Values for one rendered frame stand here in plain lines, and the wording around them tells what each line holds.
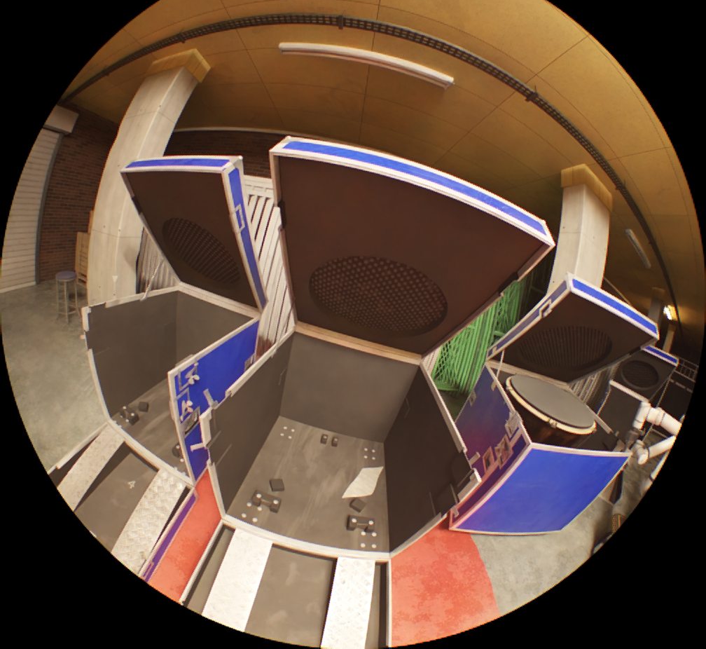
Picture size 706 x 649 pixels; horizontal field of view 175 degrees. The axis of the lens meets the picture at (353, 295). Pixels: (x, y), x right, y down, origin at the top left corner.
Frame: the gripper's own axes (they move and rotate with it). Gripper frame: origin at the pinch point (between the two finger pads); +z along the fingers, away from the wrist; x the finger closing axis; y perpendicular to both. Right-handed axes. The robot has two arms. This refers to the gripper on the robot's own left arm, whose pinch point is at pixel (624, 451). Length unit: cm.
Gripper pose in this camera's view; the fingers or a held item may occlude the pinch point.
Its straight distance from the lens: 205.9
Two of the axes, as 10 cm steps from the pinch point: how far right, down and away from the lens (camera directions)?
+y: 2.7, 0.9, 9.6
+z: -3.2, 9.5, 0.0
